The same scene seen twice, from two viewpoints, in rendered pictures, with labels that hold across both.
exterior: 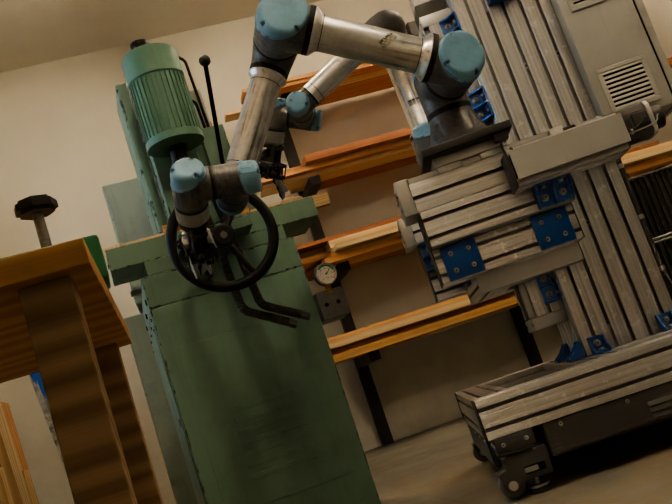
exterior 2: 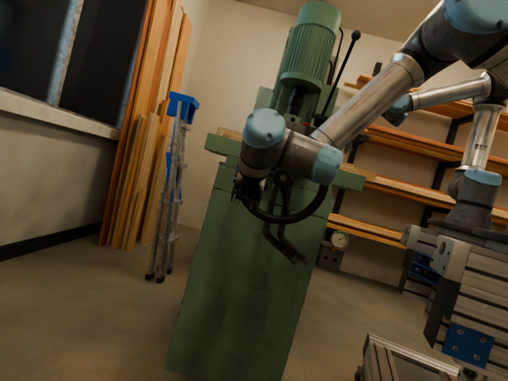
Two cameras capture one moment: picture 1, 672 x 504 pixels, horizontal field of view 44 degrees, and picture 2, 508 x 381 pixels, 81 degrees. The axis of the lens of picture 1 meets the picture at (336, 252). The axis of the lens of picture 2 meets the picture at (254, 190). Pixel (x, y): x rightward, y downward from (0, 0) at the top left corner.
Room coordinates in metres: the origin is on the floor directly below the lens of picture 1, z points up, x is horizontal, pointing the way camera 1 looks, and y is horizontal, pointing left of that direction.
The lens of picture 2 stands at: (1.19, 0.09, 0.79)
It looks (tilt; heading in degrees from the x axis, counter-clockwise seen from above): 3 degrees down; 15
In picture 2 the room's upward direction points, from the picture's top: 16 degrees clockwise
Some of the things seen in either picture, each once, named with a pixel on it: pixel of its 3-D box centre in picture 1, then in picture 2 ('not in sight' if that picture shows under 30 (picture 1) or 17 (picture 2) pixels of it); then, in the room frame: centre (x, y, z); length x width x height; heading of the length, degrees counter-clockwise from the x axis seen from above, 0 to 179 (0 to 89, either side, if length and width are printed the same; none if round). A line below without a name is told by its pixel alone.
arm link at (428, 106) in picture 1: (440, 85); not in sight; (2.02, -0.38, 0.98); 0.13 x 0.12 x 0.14; 12
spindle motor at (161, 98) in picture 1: (162, 101); (310, 51); (2.42, 0.36, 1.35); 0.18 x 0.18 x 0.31
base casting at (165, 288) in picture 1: (216, 291); (270, 188); (2.54, 0.39, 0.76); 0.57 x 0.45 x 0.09; 16
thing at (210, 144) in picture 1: (217, 151); (325, 103); (2.67, 0.27, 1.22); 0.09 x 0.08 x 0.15; 16
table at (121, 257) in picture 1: (213, 237); (283, 162); (2.32, 0.32, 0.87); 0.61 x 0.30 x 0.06; 106
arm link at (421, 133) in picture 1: (434, 141); (478, 186); (2.53, -0.40, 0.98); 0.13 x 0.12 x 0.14; 177
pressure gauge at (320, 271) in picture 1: (326, 278); (337, 240); (2.29, 0.05, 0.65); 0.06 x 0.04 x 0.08; 106
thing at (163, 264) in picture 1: (214, 258); (276, 175); (2.36, 0.34, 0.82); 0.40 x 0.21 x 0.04; 106
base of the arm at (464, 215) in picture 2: not in sight; (470, 215); (2.52, -0.40, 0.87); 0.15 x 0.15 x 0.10
